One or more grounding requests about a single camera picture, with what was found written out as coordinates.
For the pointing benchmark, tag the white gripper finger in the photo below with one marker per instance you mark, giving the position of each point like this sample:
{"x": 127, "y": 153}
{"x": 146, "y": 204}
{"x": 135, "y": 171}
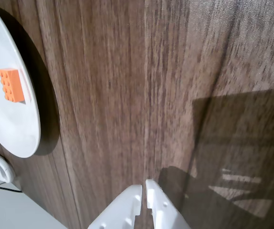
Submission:
{"x": 163, "y": 212}
{"x": 122, "y": 210}

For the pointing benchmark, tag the orange lego block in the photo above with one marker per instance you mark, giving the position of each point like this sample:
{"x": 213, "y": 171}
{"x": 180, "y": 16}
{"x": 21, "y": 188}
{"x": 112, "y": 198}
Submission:
{"x": 11, "y": 84}

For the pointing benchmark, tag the white round plate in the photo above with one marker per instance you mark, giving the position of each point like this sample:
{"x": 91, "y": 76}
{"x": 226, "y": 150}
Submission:
{"x": 5, "y": 124}

